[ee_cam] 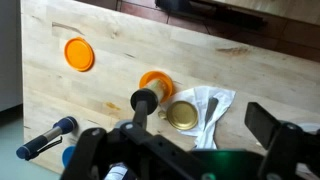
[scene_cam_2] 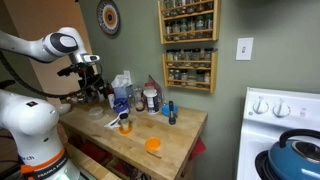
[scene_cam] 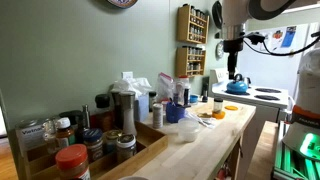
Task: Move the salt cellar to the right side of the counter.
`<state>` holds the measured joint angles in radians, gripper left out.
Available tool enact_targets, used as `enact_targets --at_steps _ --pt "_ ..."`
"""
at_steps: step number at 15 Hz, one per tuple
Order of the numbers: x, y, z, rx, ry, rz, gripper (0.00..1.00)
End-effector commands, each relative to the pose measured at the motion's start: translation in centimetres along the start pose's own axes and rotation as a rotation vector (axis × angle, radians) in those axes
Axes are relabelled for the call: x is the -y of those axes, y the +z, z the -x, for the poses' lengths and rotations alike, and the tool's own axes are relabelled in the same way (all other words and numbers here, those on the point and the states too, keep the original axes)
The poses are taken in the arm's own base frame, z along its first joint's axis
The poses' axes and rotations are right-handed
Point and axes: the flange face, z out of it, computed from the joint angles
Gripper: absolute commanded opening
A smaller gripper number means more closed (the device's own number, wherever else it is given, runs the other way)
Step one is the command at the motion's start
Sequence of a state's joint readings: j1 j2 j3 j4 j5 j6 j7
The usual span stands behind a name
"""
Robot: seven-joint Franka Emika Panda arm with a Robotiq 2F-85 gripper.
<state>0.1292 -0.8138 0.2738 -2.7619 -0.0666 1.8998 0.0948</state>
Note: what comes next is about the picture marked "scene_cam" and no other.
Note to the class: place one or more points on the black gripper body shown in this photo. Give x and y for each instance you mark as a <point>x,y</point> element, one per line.
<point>232,46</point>

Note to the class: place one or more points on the white bottle with red cap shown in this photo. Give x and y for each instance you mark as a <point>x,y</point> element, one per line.
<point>128,113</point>

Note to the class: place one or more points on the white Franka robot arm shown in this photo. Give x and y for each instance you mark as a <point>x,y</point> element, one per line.
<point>233,13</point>

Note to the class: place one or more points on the wooden butcher block counter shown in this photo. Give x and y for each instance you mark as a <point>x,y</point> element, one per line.
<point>200,153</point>

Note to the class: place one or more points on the blue kettle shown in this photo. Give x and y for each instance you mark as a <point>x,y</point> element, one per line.
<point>236,87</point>

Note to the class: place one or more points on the black stove burner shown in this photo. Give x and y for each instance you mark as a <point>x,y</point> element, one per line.
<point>266,97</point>
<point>247,93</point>
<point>268,90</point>

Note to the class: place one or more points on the white refrigerator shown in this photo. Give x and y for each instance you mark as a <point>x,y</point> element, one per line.
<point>266,70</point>

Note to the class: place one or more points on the black flashlight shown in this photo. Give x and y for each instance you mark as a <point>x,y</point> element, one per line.
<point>205,93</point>

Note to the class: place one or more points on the black hanging pan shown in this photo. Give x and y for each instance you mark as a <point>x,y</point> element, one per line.
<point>217,15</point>

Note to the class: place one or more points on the orange plastic lid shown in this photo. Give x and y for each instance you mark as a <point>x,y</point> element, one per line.
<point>218,115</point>
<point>231,108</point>

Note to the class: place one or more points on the small glass jar black lid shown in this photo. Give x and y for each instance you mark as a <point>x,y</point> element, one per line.
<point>218,106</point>

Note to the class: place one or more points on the white paper on refrigerator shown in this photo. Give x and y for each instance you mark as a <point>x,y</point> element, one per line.
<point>276,40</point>

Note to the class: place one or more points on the blue bowl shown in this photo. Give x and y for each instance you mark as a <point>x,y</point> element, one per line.
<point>193,99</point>

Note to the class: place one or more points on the wooden spice rack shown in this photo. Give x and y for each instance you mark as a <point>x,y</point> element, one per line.
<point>182,23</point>
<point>181,61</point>

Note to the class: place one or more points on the white canister red lid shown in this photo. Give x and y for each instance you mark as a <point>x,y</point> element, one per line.
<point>182,88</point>

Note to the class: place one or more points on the white stove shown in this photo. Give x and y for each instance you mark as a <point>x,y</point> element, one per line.
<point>266,116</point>

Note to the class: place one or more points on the blue paper on refrigerator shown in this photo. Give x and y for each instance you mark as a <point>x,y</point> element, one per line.
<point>288,38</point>

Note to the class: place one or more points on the crumpled clear plastic wrap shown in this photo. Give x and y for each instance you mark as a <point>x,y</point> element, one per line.
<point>200,120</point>

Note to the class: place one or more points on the clear zip bag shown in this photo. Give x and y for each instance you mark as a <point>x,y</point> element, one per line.
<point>165,86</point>

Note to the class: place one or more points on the blue cup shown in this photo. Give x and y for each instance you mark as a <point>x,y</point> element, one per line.
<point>174,113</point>

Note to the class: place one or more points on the clear plastic container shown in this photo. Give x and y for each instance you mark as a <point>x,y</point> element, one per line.
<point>188,130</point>

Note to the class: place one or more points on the small cylindrical shaker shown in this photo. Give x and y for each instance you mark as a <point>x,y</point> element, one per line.
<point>157,116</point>

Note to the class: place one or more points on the blue tissue box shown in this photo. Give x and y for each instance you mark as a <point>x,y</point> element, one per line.
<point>142,106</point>

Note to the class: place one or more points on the white crumpled tissue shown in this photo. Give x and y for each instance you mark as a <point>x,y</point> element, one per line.
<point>133,85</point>

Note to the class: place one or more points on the metal robot stand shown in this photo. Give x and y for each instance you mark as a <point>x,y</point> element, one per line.
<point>283,160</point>

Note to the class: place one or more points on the wooden tray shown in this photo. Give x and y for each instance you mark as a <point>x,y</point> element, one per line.
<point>150,141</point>

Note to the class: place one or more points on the steel pepper grinder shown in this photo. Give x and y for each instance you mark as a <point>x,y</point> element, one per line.
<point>116,106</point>

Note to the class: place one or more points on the white-lid spice jar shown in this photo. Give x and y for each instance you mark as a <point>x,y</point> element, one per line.
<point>126,148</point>

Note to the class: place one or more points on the gold-lid jar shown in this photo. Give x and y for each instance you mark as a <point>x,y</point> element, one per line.
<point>112,140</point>

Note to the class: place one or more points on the dark sauce bottle black cap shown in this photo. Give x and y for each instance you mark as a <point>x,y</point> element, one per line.
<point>101,116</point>

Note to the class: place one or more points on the white bowl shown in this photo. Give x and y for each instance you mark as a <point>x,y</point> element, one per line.
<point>133,178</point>

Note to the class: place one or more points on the slim steel bottle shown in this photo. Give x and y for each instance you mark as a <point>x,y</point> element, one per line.
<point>86,116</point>

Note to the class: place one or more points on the blue-lid jar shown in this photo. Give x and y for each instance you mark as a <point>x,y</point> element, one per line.
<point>93,143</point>

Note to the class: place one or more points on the black-lid jar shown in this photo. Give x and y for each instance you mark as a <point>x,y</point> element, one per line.
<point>71,116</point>

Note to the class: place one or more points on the white-cap orange-label bottle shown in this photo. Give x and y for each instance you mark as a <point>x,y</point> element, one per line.
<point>65,133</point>

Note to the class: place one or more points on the red-lid spice jar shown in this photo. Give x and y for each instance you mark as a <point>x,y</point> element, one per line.
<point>72,161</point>

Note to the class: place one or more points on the clear glass jar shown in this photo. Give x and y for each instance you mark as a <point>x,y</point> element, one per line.
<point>49,136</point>

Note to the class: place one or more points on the white labelled box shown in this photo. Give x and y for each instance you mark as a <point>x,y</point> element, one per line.
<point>30,135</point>

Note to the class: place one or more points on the round wall clock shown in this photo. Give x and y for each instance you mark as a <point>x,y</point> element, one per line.
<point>219,50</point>

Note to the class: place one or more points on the white wall outlet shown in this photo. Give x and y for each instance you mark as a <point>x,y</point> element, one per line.
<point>127,75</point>

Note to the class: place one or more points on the decorative wall plate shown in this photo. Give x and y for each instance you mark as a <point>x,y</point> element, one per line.
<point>121,2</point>

